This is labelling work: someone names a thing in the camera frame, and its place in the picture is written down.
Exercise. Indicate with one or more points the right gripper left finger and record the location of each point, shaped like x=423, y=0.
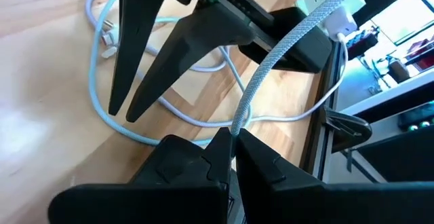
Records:
x=152, y=200

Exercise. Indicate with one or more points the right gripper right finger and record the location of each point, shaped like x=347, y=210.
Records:
x=288, y=200

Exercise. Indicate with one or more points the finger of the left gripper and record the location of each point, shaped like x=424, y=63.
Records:
x=139, y=20
x=190, y=47

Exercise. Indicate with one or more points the white USB wall charger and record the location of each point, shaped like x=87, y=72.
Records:
x=339, y=23

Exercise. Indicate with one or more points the white table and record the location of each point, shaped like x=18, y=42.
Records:
x=390, y=95

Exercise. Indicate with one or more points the black rig frame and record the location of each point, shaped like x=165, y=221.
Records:
x=320, y=142

